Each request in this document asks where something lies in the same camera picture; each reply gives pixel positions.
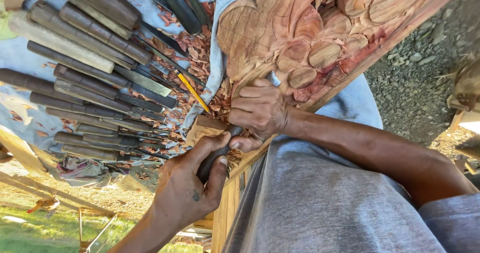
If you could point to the wooden workbench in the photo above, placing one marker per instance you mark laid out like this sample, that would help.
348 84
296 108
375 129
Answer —
225 215

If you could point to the pale blue cloth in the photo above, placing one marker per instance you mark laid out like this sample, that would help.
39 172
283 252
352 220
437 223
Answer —
221 69

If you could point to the yellow pencil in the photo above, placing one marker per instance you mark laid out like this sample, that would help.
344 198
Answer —
192 90

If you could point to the brown chicken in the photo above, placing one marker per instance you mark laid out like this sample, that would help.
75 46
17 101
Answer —
44 205

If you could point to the carved reddish wood panel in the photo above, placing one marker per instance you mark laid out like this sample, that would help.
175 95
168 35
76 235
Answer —
300 23

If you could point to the crumpled grey rag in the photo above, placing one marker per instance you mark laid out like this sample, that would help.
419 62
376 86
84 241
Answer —
88 172

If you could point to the thin metal frame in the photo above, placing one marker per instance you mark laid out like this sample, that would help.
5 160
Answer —
95 234

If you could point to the pale wooden plank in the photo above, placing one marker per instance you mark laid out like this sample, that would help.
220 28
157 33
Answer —
22 151

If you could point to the heap of wood shavings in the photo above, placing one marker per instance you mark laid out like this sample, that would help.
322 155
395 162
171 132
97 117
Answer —
198 57

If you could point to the person's right hand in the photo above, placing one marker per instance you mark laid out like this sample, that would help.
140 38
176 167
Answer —
264 112

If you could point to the person's left hand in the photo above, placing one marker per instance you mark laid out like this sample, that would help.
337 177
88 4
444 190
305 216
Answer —
183 193

